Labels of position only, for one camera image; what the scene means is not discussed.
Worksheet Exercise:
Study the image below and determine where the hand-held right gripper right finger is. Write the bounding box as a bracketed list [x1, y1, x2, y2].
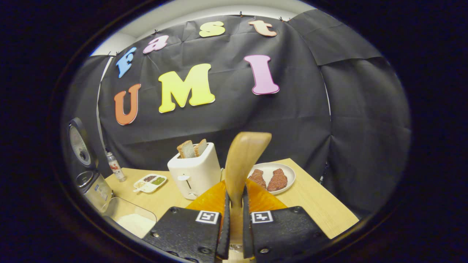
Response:
[242, 179, 329, 263]

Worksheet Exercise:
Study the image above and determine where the toasted bread slice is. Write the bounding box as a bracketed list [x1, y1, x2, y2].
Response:
[177, 140, 196, 159]
[194, 138, 208, 157]

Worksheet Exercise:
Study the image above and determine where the white toaster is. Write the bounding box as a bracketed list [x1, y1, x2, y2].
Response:
[167, 142, 222, 200]

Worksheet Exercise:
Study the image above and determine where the brown meat piece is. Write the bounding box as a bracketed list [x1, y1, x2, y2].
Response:
[249, 169, 267, 189]
[267, 168, 288, 192]

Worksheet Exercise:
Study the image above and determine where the white divided spice dish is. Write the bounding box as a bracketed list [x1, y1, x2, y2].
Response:
[133, 174, 167, 194]

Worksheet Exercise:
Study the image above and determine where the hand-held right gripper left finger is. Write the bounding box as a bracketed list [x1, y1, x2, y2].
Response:
[142, 179, 231, 262]

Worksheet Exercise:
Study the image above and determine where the black backdrop cloth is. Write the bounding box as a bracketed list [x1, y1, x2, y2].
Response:
[60, 9, 412, 220]

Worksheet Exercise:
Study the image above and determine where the wooden spoon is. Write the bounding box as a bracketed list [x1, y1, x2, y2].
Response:
[224, 131, 272, 256]

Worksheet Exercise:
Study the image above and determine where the clear plastic rice container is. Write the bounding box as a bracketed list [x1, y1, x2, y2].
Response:
[101, 197, 158, 239]

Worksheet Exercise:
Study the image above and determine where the small clear bottle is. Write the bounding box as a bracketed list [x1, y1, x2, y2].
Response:
[106, 152, 127, 182]

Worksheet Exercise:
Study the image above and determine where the dark grey rice cooker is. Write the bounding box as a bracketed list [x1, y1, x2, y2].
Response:
[66, 117, 113, 214]

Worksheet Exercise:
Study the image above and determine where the white round plate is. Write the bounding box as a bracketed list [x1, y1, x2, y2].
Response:
[248, 162, 296, 195]

